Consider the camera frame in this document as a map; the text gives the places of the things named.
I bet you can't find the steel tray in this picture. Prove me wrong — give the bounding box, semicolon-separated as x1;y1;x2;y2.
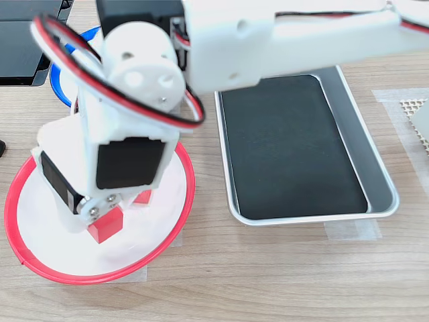
214;64;400;227

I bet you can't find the blue rimmed white plate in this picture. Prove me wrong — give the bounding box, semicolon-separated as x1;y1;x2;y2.
49;25;105;109

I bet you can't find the black tray mat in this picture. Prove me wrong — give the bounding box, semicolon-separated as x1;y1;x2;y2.
220;74;369;221

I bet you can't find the red rimmed white plate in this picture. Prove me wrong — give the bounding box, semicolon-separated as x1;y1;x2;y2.
3;141;196;286

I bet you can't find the red black white servo cable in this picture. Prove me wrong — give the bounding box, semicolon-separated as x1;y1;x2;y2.
274;1;429;35
29;13;206;133

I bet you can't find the pale perforated base plate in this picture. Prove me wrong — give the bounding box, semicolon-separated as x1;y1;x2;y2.
398;98;429;157

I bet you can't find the red wooden cube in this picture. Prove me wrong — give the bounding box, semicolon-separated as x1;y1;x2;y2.
133;189;154;208
87;205;124;244

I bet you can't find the black flat device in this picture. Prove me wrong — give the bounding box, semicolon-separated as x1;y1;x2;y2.
0;0;75;87

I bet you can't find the translucent white tape sheet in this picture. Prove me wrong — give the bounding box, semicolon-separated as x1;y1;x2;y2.
371;87;429;197

